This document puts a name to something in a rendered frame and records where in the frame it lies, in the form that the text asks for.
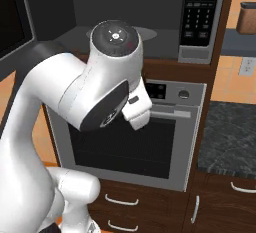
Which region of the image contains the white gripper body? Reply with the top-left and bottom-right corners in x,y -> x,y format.
128,108 -> 150,132

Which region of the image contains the silver oven door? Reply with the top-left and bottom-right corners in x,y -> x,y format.
45,102 -> 202,193

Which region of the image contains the black microwave oven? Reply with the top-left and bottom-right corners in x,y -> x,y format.
53,0 -> 230,66

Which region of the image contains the brown wooden cupboard door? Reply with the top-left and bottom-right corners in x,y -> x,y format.
181,190 -> 256,233

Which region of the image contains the black microwave door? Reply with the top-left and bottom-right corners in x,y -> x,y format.
0,0 -> 38,81

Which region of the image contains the silver built-in oven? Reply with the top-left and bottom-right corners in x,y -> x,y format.
44,78 -> 208,193

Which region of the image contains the silver oven knob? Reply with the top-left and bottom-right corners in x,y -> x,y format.
177,88 -> 190,100

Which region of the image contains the brown wooden tall cabinet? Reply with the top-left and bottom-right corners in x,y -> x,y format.
41,0 -> 238,233

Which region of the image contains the brown wooden drawer front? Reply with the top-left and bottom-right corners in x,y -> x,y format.
87,210 -> 186,233
87,177 -> 192,220
199,171 -> 256,201

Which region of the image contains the brown jar with black lid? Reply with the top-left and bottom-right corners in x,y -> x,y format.
236,1 -> 256,36

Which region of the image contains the silver oven door handle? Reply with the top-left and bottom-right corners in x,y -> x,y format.
148,109 -> 193,119

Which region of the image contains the white curved drawer handle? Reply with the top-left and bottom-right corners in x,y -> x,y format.
229,181 -> 256,195
104,193 -> 140,207
106,219 -> 140,233

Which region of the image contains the white curved cupboard handle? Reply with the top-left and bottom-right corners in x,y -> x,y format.
190,194 -> 201,225

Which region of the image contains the white wall socket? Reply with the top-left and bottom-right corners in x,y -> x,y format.
237,56 -> 256,77

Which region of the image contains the dark grey wall shelf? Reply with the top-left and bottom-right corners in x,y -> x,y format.
220,28 -> 256,58

